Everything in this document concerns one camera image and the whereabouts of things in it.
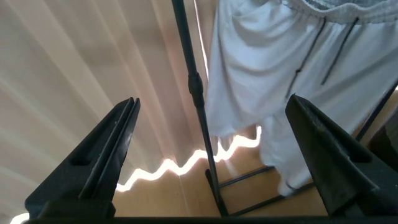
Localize black clothes rack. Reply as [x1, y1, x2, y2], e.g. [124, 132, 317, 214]
[171, 0, 398, 218]

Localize pale grey shorts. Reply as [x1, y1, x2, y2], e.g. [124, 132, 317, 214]
[205, 0, 398, 198]

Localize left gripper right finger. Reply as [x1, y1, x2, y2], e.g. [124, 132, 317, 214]
[285, 93, 398, 216]

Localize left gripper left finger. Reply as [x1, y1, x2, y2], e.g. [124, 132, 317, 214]
[24, 97, 141, 218]

